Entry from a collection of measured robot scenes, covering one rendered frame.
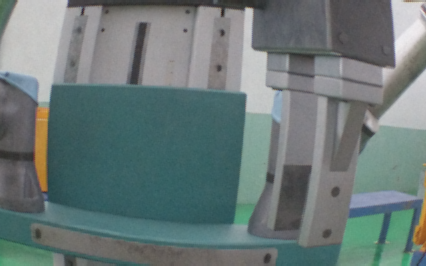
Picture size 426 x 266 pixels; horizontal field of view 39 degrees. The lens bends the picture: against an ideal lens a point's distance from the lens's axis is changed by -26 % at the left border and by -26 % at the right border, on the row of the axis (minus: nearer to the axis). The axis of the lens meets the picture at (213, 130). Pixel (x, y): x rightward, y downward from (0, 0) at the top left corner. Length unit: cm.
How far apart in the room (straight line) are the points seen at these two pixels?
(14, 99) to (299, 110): 68
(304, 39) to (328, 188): 8
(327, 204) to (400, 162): 1150
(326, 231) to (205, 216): 85
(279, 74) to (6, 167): 69
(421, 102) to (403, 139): 91
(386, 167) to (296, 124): 1121
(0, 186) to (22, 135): 10
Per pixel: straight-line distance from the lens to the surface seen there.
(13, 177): 105
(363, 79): 35
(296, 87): 42
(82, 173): 119
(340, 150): 36
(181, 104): 119
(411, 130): 1200
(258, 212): 114
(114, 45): 126
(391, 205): 649
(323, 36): 34
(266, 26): 43
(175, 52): 128
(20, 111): 105
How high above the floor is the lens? 161
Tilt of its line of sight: 4 degrees down
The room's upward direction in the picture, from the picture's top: 5 degrees clockwise
